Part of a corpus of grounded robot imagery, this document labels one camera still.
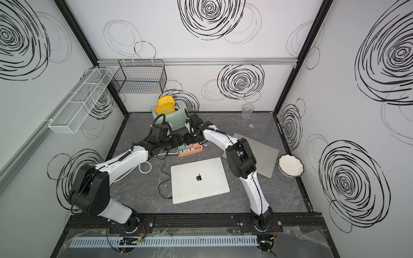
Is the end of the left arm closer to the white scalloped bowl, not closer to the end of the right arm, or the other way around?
the end of the right arm

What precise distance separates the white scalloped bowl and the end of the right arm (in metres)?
0.50

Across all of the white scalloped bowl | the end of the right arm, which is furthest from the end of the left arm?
the white scalloped bowl

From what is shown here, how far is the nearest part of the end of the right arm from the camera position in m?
0.73

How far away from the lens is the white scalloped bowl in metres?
0.89
